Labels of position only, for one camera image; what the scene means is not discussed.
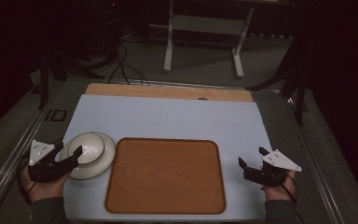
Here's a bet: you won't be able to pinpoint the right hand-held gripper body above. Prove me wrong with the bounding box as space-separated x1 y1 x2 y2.
243 148 303 188

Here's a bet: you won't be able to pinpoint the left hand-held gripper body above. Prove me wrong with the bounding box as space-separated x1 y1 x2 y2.
27 139 73 184

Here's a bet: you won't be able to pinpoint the white ceramic bowl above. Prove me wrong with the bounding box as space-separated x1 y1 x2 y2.
60 131 117 181

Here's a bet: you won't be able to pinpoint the person's right hand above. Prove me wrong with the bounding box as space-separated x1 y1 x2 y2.
260 170 298 203

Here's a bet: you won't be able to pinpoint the person's left hand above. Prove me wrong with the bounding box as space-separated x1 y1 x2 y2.
21 164 72 204

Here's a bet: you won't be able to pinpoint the black square floor socket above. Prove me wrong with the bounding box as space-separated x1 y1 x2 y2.
45 108 68 123

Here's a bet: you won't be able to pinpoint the black metal stand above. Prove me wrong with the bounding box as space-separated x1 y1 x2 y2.
36 46 106 110
245 31 311 127

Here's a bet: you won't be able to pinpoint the wooden tray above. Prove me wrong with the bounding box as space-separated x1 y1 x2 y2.
104 137 227 216

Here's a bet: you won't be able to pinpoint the white table mat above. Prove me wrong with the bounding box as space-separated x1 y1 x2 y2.
62 93 273 222

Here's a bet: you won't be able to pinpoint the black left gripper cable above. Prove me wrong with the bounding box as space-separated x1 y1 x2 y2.
16 151 39 206

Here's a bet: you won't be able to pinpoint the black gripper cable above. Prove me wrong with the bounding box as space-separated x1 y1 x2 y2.
16 151 39 206
279 174 306 224

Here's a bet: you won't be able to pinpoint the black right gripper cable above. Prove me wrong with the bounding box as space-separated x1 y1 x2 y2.
279 174 306 224

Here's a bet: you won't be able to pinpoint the metal floor rail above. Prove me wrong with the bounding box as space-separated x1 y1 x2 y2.
0 92 63 220
279 92 347 224
117 77 282 93

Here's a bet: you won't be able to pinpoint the black floor cables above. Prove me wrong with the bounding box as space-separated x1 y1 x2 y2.
107 40 151 87

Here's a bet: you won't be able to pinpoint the white metal table frame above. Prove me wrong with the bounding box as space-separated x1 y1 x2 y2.
163 0 296 79

